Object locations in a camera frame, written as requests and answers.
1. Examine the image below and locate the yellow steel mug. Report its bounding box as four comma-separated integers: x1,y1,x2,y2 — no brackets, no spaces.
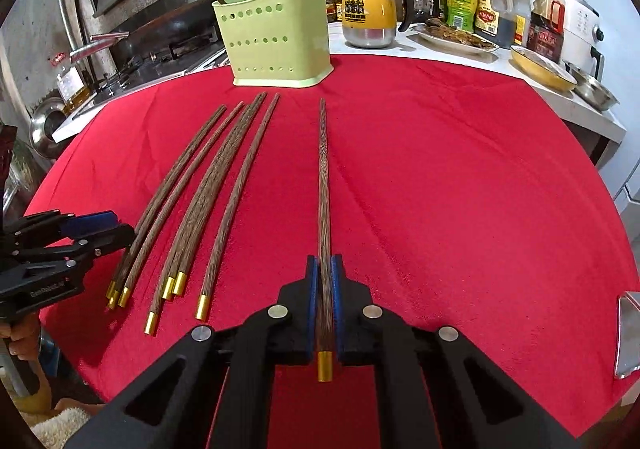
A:
341,0,416,49

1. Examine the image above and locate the steel bowl of food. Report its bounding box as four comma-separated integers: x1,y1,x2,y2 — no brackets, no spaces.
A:
565,62,621,112

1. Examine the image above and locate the person's left forearm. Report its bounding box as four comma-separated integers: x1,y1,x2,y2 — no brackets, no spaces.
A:
27,404,108,449

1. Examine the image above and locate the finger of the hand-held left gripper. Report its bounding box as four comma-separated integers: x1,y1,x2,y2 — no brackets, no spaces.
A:
25,212,121,237
0,225,136,317

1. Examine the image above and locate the silver flat metal object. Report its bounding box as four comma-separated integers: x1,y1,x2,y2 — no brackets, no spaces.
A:
614,291,640,380

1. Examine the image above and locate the white cap sauce jug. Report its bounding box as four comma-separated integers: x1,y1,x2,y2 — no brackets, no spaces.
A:
475,0,516,49

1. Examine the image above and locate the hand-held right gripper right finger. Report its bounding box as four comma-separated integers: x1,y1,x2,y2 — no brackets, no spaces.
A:
330,253,585,449

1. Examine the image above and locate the green perforated utensil holder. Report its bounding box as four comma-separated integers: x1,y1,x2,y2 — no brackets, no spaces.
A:
212,0,332,88

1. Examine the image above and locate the clear bottle yellow cap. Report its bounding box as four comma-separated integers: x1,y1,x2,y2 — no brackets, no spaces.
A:
512,0,536,47

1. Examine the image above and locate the row of wooden chopsticks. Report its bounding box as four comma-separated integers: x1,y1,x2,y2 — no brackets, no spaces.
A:
105,92,281,336

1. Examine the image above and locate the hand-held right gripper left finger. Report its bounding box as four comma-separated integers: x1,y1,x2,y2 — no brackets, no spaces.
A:
65,255,318,449

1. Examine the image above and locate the cooking oil bottle red cap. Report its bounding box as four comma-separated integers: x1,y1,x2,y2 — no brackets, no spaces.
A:
55,54,93,107

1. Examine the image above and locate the white kitchen appliance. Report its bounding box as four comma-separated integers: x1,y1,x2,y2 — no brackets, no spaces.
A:
560,0,606,80

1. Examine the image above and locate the red table cloth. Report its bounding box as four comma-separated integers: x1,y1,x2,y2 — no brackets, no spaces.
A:
25,54,640,449

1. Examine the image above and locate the steel wok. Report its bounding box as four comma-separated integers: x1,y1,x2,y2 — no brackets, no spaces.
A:
70,0,236,65

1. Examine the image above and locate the dark bottle red handle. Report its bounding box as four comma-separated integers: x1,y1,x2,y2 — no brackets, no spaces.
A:
526,0,566,64

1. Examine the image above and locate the person's left hand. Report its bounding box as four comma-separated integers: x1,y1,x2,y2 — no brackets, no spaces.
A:
0,313,43,361

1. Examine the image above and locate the gas stove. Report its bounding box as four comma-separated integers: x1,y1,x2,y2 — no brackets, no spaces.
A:
52,42,231,140

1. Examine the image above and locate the white plate of food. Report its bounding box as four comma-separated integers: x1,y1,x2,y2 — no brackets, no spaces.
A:
410,18,501,54

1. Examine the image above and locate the yellow bowl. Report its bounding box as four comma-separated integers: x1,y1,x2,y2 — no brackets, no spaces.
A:
509,45,578,92

